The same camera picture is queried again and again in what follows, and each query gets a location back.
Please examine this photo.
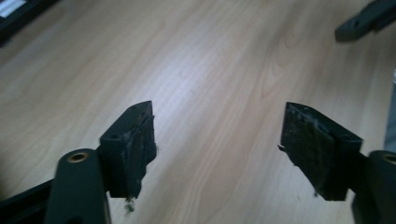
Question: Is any red and black shoe rack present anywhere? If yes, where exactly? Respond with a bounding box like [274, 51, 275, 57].
[0, 0, 60, 48]

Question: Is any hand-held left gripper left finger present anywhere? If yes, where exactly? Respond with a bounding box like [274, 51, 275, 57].
[98, 100, 158, 200]

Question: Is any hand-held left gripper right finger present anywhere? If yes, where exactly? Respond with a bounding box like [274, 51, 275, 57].
[277, 101, 364, 202]

